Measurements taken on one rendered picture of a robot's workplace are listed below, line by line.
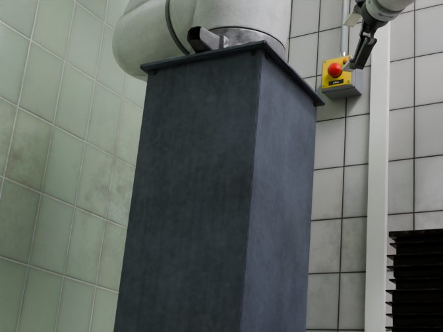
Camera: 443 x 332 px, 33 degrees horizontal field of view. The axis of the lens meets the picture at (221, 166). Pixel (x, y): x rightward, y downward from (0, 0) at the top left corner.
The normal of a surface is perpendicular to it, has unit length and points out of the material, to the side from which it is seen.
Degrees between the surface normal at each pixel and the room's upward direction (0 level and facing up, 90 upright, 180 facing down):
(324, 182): 90
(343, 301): 90
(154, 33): 121
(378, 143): 90
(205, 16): 96
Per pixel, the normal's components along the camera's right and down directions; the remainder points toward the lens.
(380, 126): -0.54, -0.32
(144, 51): -0.61, 0.46
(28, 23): 0.84, -0.11
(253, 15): 0.25, -0.20
